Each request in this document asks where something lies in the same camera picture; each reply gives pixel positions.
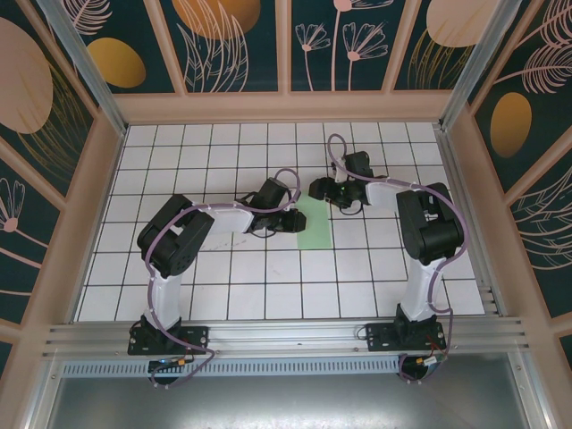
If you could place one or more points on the aluminium side rail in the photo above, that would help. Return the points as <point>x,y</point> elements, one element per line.
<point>450,156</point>

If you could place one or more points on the light green cloth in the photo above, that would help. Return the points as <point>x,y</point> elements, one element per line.
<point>315,234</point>

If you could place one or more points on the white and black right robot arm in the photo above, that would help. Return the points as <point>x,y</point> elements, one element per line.
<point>420,295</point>

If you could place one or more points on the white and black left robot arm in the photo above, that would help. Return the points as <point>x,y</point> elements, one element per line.
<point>164,299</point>

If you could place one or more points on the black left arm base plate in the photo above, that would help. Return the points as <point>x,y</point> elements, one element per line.
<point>196,334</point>

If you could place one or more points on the grey metal sheet panel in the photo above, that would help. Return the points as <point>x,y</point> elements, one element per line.
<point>286,402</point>

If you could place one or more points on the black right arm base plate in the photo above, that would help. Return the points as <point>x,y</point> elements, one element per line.
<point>380,339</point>

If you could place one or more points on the aluminium frame post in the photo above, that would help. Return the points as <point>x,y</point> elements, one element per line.
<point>87,76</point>
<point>474,67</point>

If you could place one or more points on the long aluminium mounting rail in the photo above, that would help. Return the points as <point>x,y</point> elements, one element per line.
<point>286,335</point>

